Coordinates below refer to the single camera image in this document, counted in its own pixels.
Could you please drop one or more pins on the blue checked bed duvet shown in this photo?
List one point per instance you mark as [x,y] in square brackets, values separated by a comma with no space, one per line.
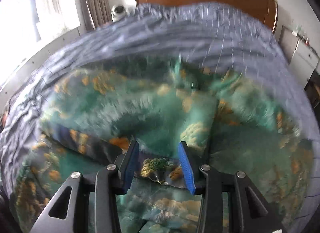
[211,36]

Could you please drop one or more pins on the white window sill cabinet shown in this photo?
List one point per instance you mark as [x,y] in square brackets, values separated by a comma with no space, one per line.
[17,78]

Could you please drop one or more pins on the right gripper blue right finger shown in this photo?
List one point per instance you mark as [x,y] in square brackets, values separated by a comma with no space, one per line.
[229,201]

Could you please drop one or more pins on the white desk with drawers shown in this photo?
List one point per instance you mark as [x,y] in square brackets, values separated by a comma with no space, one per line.
[301,58]

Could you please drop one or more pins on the green patterned padded jacket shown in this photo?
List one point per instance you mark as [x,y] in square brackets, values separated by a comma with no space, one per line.
[92,115]

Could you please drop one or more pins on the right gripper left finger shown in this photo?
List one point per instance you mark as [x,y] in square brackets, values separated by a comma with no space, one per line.
[67,211]

